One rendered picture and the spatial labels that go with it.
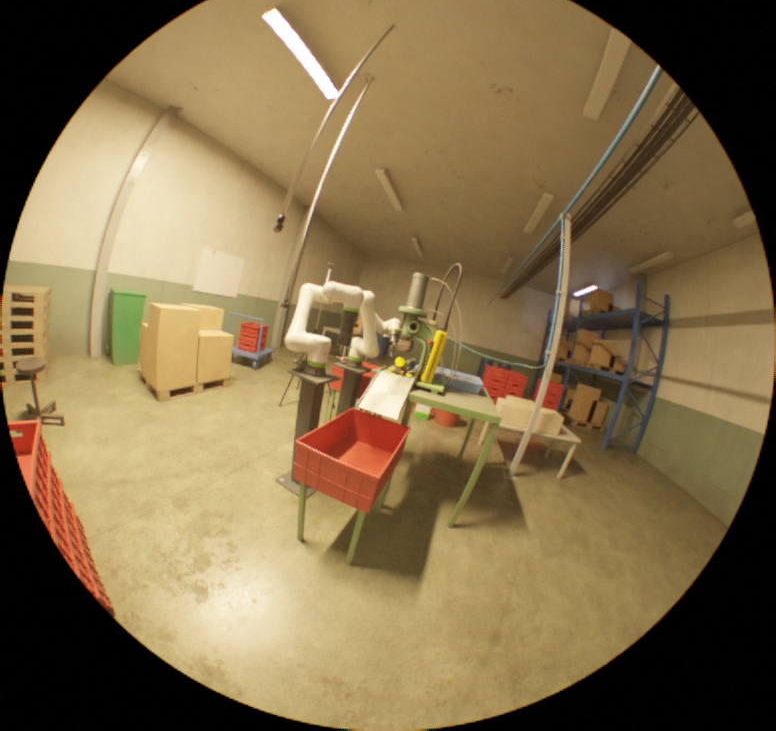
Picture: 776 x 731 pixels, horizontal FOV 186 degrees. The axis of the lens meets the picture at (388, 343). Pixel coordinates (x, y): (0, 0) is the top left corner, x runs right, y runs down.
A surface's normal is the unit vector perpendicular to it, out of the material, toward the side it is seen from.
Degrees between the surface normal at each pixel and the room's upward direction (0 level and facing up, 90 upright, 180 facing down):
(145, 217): 90
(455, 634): 0
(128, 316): 94
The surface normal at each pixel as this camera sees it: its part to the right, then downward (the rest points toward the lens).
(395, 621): 0.22, -0.97
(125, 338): 0.92, 0.30
